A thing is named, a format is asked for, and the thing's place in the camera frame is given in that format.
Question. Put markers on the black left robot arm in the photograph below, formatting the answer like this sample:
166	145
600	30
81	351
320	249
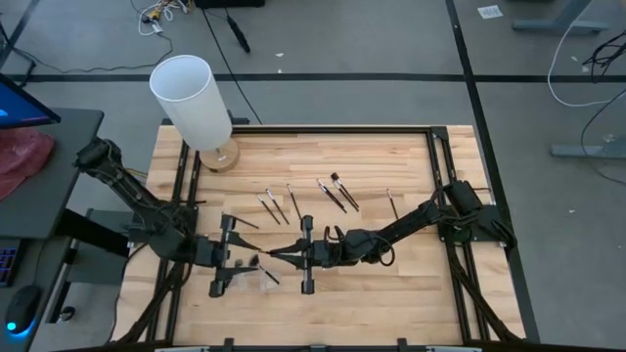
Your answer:
127	188

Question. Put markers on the black desk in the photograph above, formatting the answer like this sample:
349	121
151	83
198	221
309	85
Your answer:
49	186

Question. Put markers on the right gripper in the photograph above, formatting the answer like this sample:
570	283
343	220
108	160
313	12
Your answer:
320	254

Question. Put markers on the grey desk foot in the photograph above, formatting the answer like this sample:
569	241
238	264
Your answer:
557	23
587	150

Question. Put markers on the black computer mouse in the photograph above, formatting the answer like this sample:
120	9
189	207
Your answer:
24	305

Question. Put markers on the red cloth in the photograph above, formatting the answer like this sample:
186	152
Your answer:
22	156

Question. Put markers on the square head makeup brush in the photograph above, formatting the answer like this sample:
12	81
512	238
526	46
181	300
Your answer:
335	176

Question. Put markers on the black box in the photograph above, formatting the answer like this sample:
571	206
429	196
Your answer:
230	3

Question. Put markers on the white paper scrap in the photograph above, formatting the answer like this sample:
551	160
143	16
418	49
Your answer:
490	12

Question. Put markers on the white shade wooden base lamp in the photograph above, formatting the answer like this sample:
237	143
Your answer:
191	102

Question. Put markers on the grey desk base plate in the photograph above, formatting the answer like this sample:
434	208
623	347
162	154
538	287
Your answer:
98	269

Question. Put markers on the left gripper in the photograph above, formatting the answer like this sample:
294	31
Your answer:
215	251

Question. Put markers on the black aluminium table frame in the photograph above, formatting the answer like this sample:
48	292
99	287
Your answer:
342	129

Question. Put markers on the fluffy head makeup brush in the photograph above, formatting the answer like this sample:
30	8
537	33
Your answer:
254	259

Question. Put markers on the computer monitor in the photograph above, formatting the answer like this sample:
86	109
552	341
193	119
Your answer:
19	107

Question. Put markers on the keyboard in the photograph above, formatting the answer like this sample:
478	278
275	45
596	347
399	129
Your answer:
7	266

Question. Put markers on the black stick-shaped plug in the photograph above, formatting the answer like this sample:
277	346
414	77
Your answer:
238	34

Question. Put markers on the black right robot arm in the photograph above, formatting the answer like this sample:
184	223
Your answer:
406	222

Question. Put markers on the clear plastic pouch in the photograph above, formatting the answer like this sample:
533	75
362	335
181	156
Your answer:
254	288

